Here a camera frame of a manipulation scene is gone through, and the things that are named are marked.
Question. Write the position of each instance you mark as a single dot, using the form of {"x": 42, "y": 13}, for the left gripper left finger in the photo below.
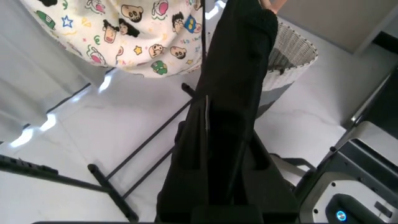
{"x": 186, "y": 174}

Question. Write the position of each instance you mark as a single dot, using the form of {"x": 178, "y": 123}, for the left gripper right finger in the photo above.
{"x": 270, "y": 186}

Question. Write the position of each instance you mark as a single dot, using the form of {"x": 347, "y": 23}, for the black garment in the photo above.
{"x": 236, "y": 77}

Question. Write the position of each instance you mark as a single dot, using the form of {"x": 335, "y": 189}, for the cream printed garment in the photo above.
{"x": 124, "y": 37}

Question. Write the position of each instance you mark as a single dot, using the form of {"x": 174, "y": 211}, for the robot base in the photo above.
{"x": 357, "y": 174}

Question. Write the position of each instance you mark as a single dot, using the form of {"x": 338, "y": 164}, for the black clothes rack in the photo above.
{"x": 105, "y": 186}

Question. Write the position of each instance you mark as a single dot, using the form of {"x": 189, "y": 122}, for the white curtain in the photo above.
{"x": 31, "y": 62}

